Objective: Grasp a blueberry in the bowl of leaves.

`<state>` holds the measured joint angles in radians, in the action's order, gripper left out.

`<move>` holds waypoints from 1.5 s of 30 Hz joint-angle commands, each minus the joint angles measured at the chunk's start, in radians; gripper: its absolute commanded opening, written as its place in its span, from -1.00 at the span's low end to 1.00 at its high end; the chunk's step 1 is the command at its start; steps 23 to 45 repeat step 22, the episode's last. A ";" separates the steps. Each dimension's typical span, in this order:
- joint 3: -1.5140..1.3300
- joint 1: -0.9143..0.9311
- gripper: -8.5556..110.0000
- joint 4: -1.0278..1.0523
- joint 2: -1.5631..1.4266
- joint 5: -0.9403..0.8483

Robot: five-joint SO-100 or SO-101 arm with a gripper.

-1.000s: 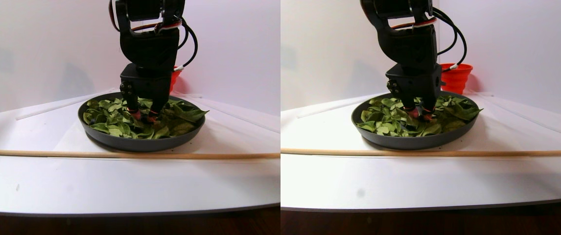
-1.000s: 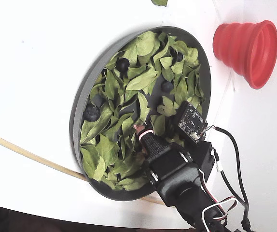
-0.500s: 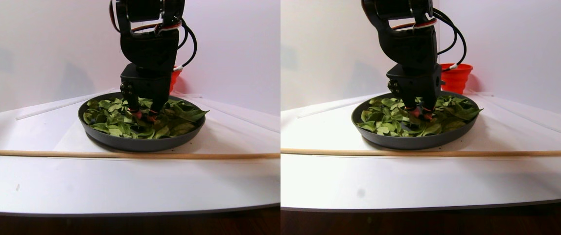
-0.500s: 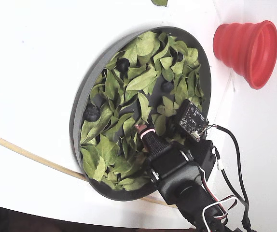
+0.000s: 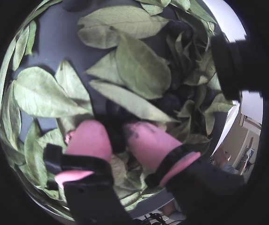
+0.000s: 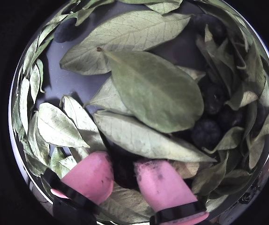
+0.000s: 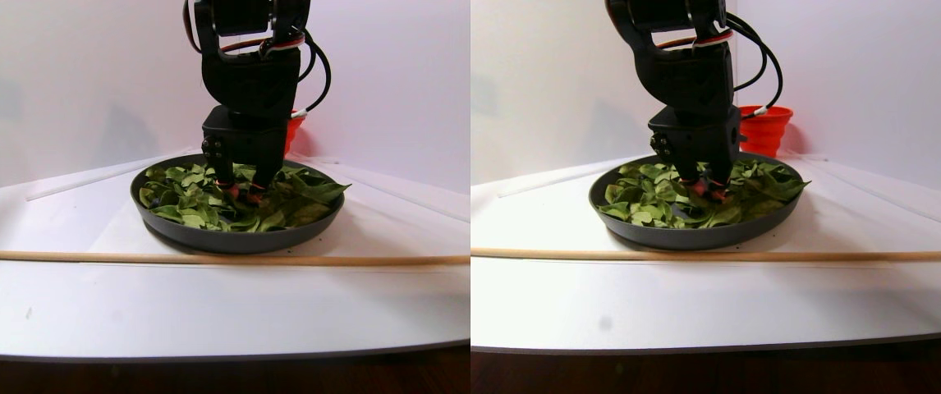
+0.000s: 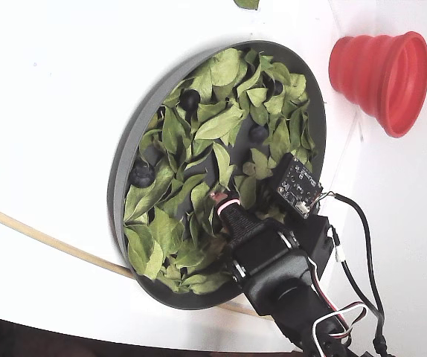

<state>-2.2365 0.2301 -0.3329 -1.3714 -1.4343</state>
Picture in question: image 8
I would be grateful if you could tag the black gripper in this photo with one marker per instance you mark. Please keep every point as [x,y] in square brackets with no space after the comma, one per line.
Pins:
[259,250]

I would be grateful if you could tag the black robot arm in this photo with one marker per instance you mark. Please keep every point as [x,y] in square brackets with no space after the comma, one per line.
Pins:
[310,340]

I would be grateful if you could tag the dark blueberry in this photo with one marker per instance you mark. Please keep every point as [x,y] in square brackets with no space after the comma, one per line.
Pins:
[190,98]
[141,175]
[258,134]

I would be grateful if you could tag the green leaf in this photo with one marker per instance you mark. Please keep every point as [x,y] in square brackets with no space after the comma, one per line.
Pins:
[167,227]
[219,124]
[200,197]
[222,163]
[280,139]
[260,163]
[247,3]
[178,193]
[247,189]
[139,243]
[172,130]
[297,85]
[224,68]
[202,284]
[256,94]
[143,199]

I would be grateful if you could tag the beige wooden strip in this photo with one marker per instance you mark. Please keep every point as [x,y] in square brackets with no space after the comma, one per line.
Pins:
[50,241]

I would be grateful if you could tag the red collapsible silicone cup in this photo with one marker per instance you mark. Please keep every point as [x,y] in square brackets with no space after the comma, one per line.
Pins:
[384,78]

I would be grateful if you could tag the black camera circuit board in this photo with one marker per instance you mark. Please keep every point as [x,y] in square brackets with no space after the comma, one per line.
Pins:
[298,186]

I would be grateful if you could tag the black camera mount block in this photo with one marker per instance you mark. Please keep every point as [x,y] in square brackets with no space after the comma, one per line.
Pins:
[319,241]

